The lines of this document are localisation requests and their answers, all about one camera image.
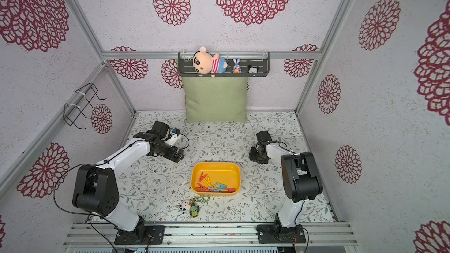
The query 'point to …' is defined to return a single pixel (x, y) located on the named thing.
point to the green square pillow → (215, 99)
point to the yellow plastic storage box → (228, 173)
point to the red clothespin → (202, 177)
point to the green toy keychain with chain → (194, 207)
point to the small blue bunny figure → (237, 68)
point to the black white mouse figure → (252, 69)
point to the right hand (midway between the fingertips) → (252, 155)
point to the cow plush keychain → (184, 206)
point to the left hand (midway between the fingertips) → (174, 154)
